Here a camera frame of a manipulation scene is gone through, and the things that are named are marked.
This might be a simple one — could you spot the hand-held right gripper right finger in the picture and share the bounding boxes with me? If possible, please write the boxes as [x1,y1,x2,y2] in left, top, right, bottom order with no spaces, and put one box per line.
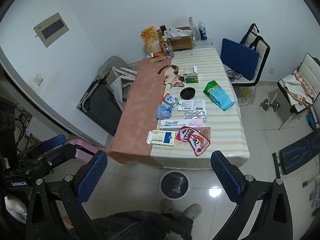
[211,150,300,240]

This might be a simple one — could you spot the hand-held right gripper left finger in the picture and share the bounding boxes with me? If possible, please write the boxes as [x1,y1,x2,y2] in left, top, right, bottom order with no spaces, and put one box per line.
[25,150,108,240]

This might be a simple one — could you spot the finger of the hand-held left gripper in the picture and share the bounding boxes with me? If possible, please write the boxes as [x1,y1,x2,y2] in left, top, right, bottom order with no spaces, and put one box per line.
[46,144,77,167]
[40,134,66,152]

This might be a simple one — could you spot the white round trash bin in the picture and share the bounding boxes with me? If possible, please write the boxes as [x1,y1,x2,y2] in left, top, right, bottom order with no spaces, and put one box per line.
[159,170,190,200]

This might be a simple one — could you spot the blue plastic wrapper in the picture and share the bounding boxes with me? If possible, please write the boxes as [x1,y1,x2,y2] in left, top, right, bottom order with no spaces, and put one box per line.
[155,105,173,119]

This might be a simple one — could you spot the blue white carton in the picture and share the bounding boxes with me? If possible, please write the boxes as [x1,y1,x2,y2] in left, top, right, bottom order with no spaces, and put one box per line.
[163,93,179,108]

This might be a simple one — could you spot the cluttered shelf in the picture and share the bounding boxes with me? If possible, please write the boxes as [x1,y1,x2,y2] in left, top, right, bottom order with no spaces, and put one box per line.
[15,112,34,142]

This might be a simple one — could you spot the red snack wrapper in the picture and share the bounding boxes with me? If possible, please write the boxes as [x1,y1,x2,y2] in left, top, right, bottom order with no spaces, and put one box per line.
[176,127,211,157]

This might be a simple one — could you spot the striped tablecloth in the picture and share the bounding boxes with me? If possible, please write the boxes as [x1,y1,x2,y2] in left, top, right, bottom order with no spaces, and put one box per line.
[149,47,250,168]

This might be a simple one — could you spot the grey slipper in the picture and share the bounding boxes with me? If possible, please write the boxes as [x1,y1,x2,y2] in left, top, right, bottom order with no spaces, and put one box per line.
[183,204,202,222]

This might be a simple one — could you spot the brown booklet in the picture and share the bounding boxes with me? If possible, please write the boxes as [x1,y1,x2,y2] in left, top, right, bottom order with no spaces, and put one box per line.
[199,127,211,140]

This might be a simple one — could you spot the black bag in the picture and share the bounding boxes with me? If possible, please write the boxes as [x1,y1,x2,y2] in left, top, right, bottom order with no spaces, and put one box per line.
[76,56,137,136]

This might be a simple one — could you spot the silver blister pack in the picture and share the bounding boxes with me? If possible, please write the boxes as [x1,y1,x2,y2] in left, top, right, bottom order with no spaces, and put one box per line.
[184,110,208,122]

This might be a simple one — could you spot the white pink toothpaste box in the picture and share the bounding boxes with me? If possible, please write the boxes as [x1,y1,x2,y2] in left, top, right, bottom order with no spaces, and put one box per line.
[159,119,204,130]

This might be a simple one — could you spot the black blue workout bench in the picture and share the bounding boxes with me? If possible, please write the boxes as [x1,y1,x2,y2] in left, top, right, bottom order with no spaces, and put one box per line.
[272,130,320,178]

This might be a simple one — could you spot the white blue medicine box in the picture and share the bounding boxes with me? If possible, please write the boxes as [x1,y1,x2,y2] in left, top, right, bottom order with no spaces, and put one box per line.
[146,130,177,146]

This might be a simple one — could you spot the flat white medicine box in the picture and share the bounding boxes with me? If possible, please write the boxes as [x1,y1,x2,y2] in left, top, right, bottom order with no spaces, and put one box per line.
[178,100,206,112]

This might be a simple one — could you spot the green blue snack bag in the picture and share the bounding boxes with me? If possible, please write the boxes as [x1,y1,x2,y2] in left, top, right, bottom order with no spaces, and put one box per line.
[203,80,236,111]

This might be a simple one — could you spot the white smiley bag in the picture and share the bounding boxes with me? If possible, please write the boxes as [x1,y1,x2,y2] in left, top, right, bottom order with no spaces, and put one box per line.
[236,86,255,107]

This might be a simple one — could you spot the metal dumbbell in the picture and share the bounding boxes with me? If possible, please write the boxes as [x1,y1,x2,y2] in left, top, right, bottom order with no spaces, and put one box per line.
[259,100,282,112]

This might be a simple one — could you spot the terracotta table cloth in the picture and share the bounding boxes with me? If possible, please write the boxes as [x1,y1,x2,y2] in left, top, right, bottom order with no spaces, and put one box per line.
[106,56,173,165]

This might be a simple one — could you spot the white cloth bag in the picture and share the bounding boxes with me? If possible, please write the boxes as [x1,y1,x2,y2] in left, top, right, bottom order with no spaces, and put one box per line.
[110,66,137,105]

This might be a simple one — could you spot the black round lid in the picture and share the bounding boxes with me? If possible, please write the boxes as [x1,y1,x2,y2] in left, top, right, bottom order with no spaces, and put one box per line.
[180,87,196,100]

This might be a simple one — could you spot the silver metal rings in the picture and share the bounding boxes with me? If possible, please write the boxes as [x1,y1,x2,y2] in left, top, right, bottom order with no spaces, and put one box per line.
[226,69,243,82]

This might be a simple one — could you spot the white green box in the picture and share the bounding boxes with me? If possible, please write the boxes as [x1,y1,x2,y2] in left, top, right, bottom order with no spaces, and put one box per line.
[183,66,200,84]

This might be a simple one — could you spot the beige patterned cloth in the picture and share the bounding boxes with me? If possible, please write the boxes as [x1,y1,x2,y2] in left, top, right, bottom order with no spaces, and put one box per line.
[281,69,318,105]

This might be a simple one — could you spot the cat-shaped mat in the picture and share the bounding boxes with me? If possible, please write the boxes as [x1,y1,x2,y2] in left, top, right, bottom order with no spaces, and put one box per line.
[157,65,187,89]

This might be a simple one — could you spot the blue board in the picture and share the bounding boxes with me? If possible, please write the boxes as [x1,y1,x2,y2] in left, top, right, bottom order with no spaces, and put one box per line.
[220,38,260,81]

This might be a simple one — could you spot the yellow chip bag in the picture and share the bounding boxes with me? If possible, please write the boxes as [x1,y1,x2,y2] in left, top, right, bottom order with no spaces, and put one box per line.
[141,26,160,54]

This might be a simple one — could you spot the small clear glass bottle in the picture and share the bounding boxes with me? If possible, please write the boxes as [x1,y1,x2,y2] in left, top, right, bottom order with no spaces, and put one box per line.
[165,35,175,59]

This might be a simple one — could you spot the cardboard box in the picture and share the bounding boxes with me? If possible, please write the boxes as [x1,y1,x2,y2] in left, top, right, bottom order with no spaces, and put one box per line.
[166,27,194,52]

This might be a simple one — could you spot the plastic bottle blue label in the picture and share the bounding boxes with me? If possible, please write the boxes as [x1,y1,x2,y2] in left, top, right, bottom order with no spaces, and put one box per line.
[198,21,208,41]

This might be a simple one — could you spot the tall clear glass bottle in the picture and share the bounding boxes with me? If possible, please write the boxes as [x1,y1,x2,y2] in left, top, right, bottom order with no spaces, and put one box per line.
[189,17,200,43]

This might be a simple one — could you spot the white plastic bag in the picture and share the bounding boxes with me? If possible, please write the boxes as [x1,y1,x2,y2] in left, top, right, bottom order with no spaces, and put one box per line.
[170,28,192,39]

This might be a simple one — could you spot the beige wall panel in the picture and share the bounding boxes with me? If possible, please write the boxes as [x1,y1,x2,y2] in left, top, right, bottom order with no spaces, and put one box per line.
[34,12,70,47]

